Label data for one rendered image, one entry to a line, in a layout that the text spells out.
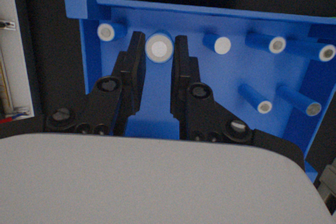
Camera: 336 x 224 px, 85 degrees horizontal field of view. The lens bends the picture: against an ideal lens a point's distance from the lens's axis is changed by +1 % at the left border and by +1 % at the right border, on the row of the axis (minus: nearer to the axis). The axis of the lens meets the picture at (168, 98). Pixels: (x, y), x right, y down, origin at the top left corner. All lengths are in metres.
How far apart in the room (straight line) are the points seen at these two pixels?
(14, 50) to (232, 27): 0.61
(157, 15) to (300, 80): 0.22
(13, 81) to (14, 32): 0.15
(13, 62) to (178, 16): 0.57
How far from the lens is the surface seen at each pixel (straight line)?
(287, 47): 0.30
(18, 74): 0.73
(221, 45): 0.20
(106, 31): 0.20
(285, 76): 0.32
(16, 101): 0.76
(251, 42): 0.26
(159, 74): 0.27
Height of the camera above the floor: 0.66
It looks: 68 degrees down
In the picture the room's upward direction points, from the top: 179 degrees clockwise
